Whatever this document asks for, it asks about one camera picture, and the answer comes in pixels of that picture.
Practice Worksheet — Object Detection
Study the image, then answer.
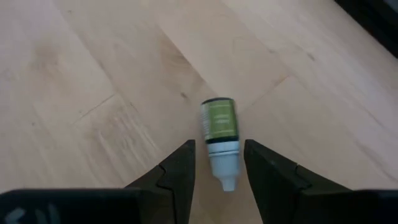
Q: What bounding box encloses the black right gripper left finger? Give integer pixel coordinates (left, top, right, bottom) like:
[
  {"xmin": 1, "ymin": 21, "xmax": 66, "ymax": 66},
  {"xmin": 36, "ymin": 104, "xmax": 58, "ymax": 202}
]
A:
[{"xmin": 123, "ymin": 139, "xmax": 197, "ymax": 224}]

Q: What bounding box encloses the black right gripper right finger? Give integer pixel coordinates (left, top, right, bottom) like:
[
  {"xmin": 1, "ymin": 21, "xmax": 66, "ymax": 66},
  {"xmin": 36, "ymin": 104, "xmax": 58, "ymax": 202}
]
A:
[{"xmin": 243, "ymin": 139, "xmax": 354, "ymax": 224}]

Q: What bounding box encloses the small green dropper bottle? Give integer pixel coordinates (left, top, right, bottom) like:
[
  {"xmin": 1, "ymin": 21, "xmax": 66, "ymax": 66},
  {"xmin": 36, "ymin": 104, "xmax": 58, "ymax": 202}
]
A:
[{"xmin": 200, "ymin": 97, "xmax": 241, "ymax": 192}]

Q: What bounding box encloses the black aluminium table frame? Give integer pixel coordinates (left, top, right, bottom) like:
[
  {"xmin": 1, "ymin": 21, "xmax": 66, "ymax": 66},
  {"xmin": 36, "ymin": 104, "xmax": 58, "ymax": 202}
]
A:
[{"xmin": 334, "ymin": 0, "xmax": 398, "ymax": 59}]

